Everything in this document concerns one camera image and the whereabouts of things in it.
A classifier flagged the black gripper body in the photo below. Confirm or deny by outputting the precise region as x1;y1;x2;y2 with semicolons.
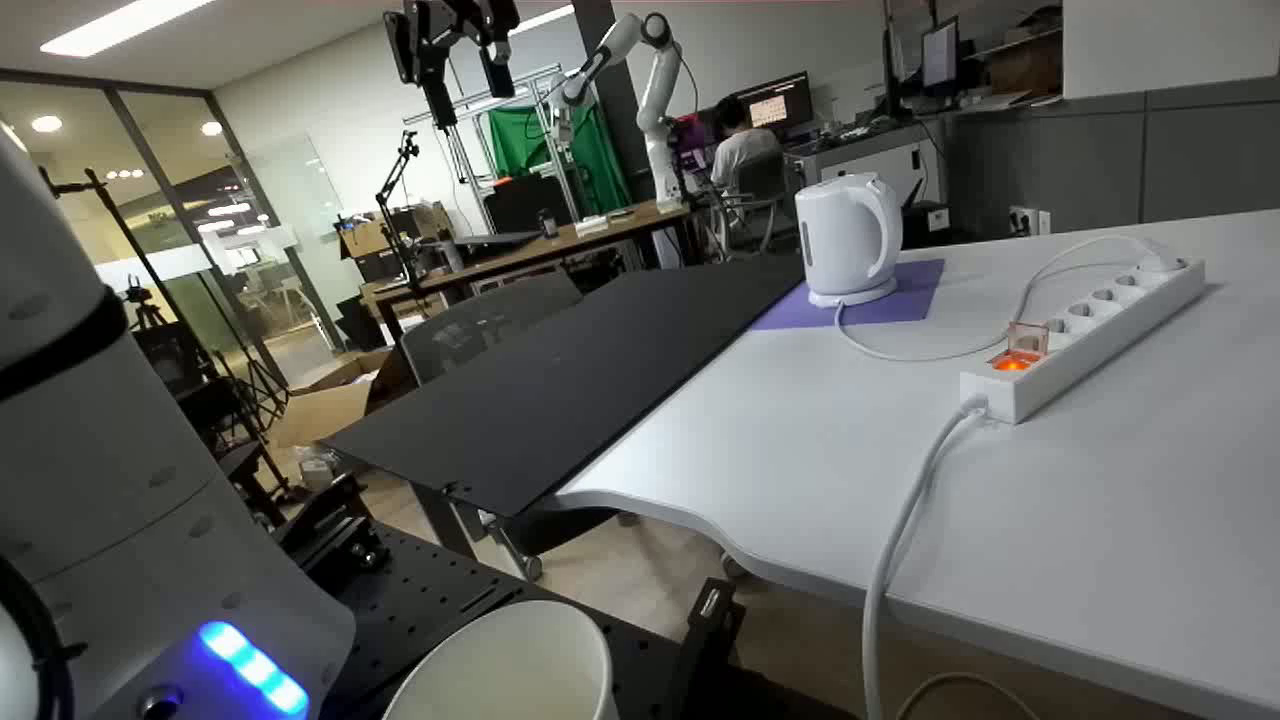
381;0;524;84

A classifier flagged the wooden table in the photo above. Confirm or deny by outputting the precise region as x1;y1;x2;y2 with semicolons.
357;195;695;338

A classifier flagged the black camera stand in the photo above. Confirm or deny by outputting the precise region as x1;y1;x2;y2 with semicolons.
374;127;425;293

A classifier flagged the green cloth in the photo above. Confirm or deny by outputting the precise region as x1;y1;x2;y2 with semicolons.
485;100;632;216

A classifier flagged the brown box on shelf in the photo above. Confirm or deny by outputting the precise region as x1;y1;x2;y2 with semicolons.
983;26;1069;97

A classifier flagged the monitor with orange screen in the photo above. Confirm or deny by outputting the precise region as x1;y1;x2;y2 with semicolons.
738;72;816;137

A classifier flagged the large cardboard box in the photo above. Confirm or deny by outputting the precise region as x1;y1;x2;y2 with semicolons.
263;348;416;456

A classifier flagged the white power strip cable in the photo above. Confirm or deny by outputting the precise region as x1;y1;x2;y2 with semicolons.
855;395;1045;720

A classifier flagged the white kettle cable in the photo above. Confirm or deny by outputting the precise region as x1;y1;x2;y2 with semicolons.
832;232;1183;369

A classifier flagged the white electric kettle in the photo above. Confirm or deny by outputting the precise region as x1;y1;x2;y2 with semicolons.
794;167;908;313

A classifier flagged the grey office chair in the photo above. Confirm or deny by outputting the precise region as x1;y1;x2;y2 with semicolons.
725;154;794;253

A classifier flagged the ceiling light panel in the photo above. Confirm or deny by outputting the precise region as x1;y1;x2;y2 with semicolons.
38;0;217;60

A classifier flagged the small cardboard box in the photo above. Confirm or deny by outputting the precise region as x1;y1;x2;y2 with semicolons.
335;216;406;263

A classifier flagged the white round bowl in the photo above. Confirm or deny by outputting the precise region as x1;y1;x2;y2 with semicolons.
381;596;620;720

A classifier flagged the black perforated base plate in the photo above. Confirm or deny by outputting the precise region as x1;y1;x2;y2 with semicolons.
316;515;754;720

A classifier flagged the black computer monitor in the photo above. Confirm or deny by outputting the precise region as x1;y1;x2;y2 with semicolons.
915;15;963;97

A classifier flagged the grey mesh chair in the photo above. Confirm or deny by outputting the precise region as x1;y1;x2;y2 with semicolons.
398;268;590;393

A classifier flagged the seated person white shirt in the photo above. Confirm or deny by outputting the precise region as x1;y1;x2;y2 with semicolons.
705;92;784;191

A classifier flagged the black table board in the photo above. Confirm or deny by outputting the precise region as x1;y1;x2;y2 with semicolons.
320;250;809;524

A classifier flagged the grey desk partition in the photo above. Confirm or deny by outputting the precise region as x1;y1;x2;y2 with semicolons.
944;75;1280;250

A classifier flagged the white drawer cabinet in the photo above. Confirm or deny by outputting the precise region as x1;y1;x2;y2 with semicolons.
814;134;953;216

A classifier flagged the purple mat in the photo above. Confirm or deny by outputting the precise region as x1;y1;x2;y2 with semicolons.
754;255;947;338

